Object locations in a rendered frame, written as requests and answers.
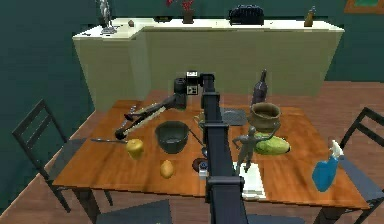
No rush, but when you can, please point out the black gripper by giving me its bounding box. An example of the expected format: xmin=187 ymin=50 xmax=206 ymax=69
xmin=114 ymin=77 xmax=188 ymax=140

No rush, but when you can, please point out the white book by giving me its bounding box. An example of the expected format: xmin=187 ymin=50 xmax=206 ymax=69
xmin=233 ymin=161 xmax=268 ymax=201

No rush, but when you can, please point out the dark round small object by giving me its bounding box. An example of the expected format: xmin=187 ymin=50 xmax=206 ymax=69
xmin=192 ymin=158 xmax=209 ymax=173

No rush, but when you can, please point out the yellow apple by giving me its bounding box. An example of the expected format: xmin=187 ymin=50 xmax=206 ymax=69
xmin=125 ymin=138 xmax=145 ymax=161

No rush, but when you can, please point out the pale yellow cup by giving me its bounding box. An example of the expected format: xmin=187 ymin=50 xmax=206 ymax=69
xmin=194 ymin=111 xmax=206 ymax=130

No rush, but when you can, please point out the red potted plant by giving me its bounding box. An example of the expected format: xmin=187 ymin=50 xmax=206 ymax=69
xmin=165 ymin=0 xmax=196 ymax=25

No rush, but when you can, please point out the orange framed picture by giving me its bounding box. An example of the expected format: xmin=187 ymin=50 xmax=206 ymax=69
xmin=343 ymin=0 xmax=384 ymax=15

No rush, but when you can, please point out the cream counter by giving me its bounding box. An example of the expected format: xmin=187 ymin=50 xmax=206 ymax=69
xmin=72 ymin=18 xmax=345 ymax=113

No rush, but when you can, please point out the dark green bowl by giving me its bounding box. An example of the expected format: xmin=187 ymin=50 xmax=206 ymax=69
xmin=154 ymin=120 xmax=191 ymax=155

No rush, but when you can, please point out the blue spray bottle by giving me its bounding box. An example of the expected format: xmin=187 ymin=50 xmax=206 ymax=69
xmin=311 ymin=139 xmax=345 ymax=194

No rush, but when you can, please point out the brown wooden table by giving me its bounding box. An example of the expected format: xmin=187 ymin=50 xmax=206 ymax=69
xmin=52 ymin=98 xmax=371 ymax=224

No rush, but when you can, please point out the black ladle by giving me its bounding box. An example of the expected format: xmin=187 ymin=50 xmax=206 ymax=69
xmin=187 ymin=127 xmax=209 ymax=158

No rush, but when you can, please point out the grey human figurine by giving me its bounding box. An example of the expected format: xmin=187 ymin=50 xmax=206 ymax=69
xmin=232 ymin=124 xmax=279 ymax=176

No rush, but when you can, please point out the dark purple bottle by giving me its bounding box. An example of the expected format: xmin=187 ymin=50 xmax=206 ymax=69
xmin=250 ymin=68 xmax=269 ymax=107

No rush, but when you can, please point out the grey statue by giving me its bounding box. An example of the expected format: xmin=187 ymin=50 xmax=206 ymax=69
xmin=96 ymin=0 xmax=118 ymax=35

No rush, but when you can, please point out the brown bottle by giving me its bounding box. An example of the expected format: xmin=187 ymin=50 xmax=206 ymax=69
xmin=303 ymin=5 xmax=318 ymax=28

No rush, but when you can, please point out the black chair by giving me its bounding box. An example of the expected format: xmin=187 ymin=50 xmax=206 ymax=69
xmin=11 ymin=98 xmax=114 ymax=214
xmin=313 ymin=106 xmax=384 ymax=224
xmin=94 ymin=199 xmax=174 ymax=224

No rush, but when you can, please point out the brown clay pot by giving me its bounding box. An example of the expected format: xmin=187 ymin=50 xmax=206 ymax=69
xmin=248 ymin=102 xmax=282 ymax=134

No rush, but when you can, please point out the grey knife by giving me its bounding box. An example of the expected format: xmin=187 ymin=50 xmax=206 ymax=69
xmin=90 ymin=137 xmax=129 ymax=145

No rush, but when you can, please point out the grey fork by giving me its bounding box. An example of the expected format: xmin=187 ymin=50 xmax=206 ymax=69
xmin=119 ymin=105 xmax=138 ymax=130

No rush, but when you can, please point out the dark flat object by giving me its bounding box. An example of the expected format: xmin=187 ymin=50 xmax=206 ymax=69
xmin=153 ymin=15 xmax=173 ymax=24

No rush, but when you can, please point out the black toaster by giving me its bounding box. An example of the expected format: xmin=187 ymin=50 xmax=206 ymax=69
xmin=228 ymin=4 xmax=266 ymax=26

